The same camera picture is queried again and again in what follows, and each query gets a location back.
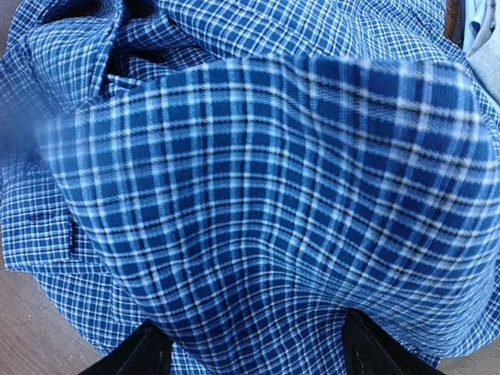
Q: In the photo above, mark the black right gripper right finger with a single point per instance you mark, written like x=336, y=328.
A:
x=369, y=350

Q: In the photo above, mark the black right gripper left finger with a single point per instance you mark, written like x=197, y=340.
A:
x=146, y=351

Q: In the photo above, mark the blue checked shirt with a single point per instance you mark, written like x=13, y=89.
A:
x=245, y=173

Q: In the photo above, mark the grey folded shirt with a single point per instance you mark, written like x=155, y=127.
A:
x=481, y=44

